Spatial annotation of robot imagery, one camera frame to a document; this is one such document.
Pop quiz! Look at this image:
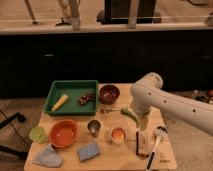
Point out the orange bowl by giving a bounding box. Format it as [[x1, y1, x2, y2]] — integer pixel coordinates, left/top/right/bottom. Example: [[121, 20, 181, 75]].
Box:
[[49, 119, 78, 148]]

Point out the dark red grape bunch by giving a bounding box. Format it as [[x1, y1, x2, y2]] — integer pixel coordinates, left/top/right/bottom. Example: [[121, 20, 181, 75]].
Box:
[[79, 93, 96, 105]]

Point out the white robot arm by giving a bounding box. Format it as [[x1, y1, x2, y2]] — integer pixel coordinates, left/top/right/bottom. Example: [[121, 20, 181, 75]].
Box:
[[130, 72, 213, 136]]

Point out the green plastic tray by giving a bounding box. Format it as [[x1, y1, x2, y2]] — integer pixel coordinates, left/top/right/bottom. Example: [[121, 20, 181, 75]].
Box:
[[43, 80, 98, 116]]

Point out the dark red bowl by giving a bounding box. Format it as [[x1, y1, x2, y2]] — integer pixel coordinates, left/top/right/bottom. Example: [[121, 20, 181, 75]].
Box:
[[99, 85, 120, 105]]

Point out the small metal cup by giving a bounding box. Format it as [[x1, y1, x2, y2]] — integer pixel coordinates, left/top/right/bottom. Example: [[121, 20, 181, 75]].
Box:
[[87, 120, 101, 137]]

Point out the white cup orange inside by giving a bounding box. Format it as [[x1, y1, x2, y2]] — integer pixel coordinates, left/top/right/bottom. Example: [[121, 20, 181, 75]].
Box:
[[110, 127, 127, 145]]

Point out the green pepper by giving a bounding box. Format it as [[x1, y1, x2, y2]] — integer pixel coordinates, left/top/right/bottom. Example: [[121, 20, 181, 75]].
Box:
[[121, 108, 139, 128]]

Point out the light green cup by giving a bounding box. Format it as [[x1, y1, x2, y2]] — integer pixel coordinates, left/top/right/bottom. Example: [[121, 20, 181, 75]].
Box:
[[29, 126, 48, 143]]

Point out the blue sponge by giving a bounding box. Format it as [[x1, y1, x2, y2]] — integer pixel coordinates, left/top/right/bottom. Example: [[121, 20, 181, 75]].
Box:
[[77, 142, 100, 162]]

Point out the brown wooden scrub brush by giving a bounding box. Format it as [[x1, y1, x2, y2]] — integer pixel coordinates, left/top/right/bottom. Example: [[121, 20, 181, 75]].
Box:
[[136, 131, 149, 156]]

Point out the blue cloth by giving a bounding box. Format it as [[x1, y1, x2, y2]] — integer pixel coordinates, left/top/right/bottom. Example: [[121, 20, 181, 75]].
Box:
[[32, 144, 63, 168]]

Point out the black chair base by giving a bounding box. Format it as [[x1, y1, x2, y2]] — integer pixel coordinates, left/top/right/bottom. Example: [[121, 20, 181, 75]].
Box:
[[0, 109, 30, 160]]

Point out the metal fork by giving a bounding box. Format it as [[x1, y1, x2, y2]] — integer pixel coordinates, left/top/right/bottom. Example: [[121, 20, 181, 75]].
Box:
[[99, 109, 120, 113]]

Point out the yellow corn cob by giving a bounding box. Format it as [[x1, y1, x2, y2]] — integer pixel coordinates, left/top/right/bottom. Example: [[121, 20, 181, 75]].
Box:
[[51, 94, 69, 112]]

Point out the white dish brush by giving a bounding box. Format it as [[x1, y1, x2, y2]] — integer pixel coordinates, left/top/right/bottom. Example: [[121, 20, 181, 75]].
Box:
[[145, 126, 167, 171]]

